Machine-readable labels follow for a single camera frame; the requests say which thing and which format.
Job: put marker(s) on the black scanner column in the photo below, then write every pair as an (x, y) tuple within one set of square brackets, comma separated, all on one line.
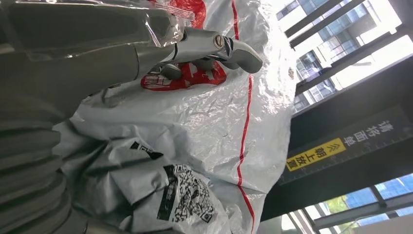
[(338, 122)]

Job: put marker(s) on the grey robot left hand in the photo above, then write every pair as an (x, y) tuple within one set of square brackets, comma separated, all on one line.
[(64, 64)]

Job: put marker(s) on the black yellow ruler label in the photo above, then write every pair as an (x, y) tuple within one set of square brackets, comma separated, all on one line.
[(316, 155)]

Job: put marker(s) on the grey mailer bag black logo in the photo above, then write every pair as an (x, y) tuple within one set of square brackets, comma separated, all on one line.
[(193, 129)]

